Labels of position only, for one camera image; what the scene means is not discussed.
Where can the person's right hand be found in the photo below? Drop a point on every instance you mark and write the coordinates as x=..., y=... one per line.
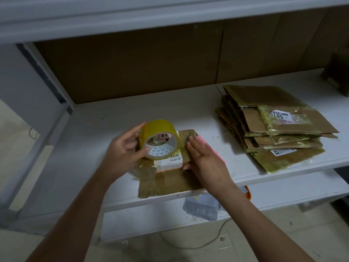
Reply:
x=210, y=166

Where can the person's left hand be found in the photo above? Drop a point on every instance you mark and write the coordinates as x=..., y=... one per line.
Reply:
x=121, y=158

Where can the barcode label cardboard box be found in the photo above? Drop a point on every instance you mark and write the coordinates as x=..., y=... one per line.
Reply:
x=169, y=180

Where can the pink utility knife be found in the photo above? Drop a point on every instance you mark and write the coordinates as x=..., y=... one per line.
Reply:
x=207, y=144

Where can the yellow tape roll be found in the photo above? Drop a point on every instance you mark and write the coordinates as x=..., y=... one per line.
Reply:
x=158, y=128

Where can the white metal shelf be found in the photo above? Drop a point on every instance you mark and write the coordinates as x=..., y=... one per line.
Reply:
x=109, y=128

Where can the person's right forearm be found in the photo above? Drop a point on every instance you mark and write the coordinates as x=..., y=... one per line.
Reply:
x=262, y=226

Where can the person's left forearm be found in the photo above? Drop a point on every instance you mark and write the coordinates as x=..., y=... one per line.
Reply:
x=65, y=221

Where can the labelled taped cardboard box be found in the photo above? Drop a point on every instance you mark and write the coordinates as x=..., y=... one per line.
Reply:
x=338, y=71

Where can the orange plastic object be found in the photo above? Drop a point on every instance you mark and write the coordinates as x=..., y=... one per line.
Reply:
x=248, y=192

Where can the stack of cardboard boxes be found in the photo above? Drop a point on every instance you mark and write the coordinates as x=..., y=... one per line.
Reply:
x=278, y=128

